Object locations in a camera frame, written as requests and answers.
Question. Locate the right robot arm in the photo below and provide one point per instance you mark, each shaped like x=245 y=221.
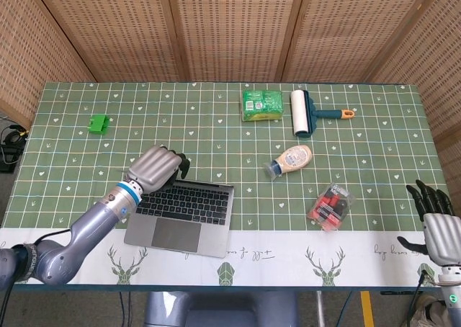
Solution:
x=452 y=298

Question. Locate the red black packaged tool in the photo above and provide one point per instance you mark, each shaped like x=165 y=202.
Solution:
x=331 y=206

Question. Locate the beige sauce squeeze bottle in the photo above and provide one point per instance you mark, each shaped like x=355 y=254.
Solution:
x=290 y=159

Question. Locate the green grid tablecloth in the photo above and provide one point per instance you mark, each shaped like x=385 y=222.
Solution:
x=252 y=183

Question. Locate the silver laptop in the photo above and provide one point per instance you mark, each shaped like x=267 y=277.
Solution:
x=180 y=215

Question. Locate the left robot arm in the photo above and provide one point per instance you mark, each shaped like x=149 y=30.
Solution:
x=68 y=237

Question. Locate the green plastic block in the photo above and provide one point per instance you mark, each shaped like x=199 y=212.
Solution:
x=98 y=124

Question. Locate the teal lint roller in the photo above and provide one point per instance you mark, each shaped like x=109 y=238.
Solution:
x=306 y=114

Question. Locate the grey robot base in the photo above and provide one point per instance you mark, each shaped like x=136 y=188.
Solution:
x=219 y=309

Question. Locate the green sponge pack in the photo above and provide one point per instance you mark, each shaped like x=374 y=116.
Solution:
x=261 y=104

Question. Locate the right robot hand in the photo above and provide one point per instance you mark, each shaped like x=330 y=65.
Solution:
x=441 y=233

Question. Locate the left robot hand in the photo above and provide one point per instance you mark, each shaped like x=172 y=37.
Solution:
x=158 y=168

